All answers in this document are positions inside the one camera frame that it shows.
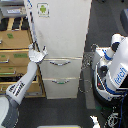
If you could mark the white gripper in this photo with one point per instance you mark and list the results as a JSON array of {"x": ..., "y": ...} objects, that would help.
[{"x": 35, "y": 56}]

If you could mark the white fridge door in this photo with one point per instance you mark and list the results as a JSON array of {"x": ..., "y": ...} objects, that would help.
[{"x": 64, "y": 31}]

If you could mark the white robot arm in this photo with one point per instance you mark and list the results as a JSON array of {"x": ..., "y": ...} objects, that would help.
[{"x": 15, "y": 93}]

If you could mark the white fridge bottom drawer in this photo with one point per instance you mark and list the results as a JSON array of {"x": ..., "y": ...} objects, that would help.
[{"x": 61, "y": 88}]

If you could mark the wooden drawer cabinet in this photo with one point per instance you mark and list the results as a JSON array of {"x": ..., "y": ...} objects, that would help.
[{"x": 14, "y": 50}]

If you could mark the green android sticker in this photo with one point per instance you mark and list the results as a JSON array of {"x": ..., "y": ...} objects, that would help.
[{"x": 43, "y": 9}]

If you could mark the grey box on cabinet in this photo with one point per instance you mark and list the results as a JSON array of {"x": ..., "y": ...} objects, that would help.
[{"x": 13, "y": 11}]

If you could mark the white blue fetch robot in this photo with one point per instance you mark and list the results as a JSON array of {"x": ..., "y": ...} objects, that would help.
[{"x": 110, "y": 66}]

